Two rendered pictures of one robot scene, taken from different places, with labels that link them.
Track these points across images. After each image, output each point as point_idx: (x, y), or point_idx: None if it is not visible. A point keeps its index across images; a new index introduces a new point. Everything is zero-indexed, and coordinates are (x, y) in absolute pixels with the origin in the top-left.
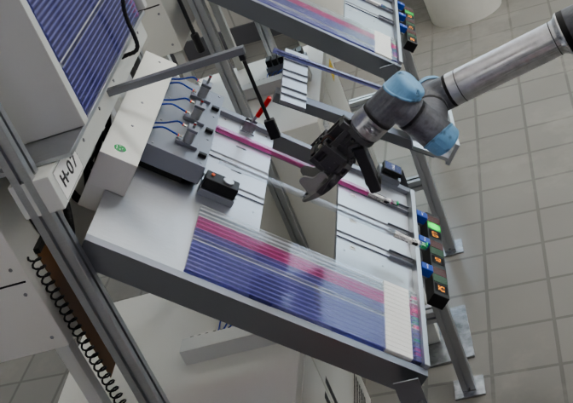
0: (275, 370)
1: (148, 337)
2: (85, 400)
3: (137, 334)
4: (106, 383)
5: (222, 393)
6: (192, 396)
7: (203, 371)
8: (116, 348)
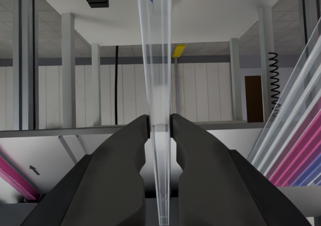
0: None
1: (127, 24)
2: (175, 36)
3: (122, 28)
4: (278, 81)
5: None
6: None
7: None
8: None
